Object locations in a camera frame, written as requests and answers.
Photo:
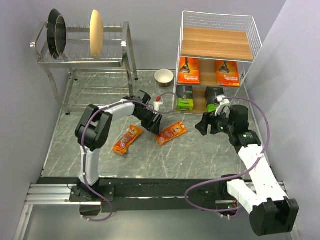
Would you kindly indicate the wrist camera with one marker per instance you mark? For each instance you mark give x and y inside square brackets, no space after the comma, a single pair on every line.
[159,105]
[222,103]

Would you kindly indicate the orange Gillette Fusion pack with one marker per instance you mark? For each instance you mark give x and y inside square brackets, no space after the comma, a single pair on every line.
[227,73]

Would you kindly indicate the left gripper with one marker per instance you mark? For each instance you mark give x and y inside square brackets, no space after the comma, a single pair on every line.
[154,127]

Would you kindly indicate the beige plate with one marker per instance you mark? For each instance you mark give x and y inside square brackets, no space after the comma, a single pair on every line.
[96,32]

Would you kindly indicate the steel dish rack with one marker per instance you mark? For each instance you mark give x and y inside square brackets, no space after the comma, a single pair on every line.
[116,60]

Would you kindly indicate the black plate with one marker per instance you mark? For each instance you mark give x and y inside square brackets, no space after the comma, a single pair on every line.
[56,33]

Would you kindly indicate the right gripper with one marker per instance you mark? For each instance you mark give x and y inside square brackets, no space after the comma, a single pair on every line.
[208,118]

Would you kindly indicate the orange razor bag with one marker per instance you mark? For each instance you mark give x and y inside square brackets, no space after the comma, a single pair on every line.
[171,133]
[122,146]

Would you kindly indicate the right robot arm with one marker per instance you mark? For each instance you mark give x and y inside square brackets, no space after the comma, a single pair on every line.
[270,209]

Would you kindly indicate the white brown bowl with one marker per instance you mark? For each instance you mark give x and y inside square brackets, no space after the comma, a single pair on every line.
[164,77]

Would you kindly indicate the black green razor box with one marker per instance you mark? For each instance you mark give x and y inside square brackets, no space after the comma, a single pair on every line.
[185,100]
[211,96]

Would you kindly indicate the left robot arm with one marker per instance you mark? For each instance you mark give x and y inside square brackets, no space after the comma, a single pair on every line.
[93,130]

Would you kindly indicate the orange razor pack back side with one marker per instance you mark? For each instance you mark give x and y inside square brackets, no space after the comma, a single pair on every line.
[189,71]

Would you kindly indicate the white wire wooden shelf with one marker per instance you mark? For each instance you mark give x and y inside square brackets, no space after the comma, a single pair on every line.
[209,37]

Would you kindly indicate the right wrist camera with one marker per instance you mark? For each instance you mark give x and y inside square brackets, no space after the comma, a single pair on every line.
[222,103]

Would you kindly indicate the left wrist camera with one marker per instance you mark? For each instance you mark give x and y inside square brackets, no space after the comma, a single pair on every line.
[159,105]

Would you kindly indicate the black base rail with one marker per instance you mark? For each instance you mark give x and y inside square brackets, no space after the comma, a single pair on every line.
[148,194]

